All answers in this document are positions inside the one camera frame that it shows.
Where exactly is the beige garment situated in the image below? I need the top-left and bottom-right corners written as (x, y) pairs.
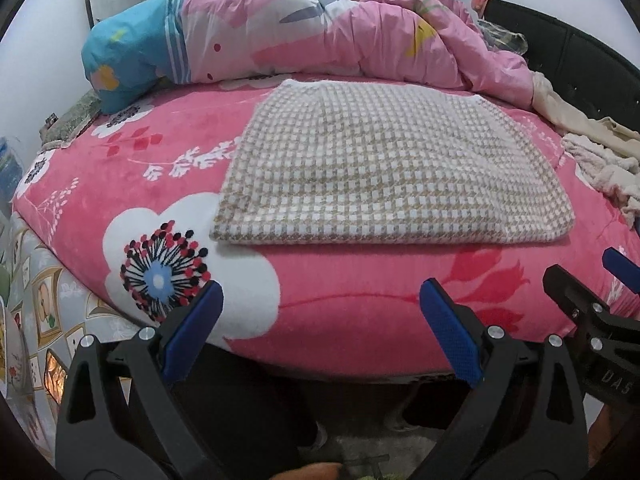
top-left (530, 70), bottom-right (640, 143)

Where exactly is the black headboard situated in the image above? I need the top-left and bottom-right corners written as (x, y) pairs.
top-left (482, 0), bottom-right (640, 133)

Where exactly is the pink floral bed sheet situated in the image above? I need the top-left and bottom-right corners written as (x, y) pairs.
top-left (10, 72), bottom-right (640, 378)

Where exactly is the grey green patterned garment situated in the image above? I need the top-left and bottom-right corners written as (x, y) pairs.
top-left (475, 17), bottom-right (528, 58)

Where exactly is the beige white checkered sweater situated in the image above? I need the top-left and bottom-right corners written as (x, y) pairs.
top-left (209, 79), bottom-right (576, 247)

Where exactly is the blue plastic package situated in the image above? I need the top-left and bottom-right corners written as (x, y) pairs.
top-left (0, 135), bottom-right (23, 201)

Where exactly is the grey printed mattress cover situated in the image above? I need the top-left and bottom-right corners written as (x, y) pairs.
top-left (0, 210), bottom-right (131, 451)

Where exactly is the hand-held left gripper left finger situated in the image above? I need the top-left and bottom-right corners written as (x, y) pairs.
top-left (54, 280), bottom-right (226, 480)

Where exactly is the green patterned cloth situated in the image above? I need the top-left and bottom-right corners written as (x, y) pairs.
top-left (39, 89), bottom-right (103, 151)

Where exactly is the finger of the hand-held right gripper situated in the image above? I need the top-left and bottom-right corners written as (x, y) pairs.
top-left (542, 263), bottom-right (640, 357)
top-left (601, 246), bottom-right (640, 297)

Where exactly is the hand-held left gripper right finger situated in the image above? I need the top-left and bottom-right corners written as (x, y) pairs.
top-left (419, 277), bottom-right (588, 480)

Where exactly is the pink and blue printed quilt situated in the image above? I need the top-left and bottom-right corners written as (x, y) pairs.
top-left (82, 0), bottom-right (533, 113)

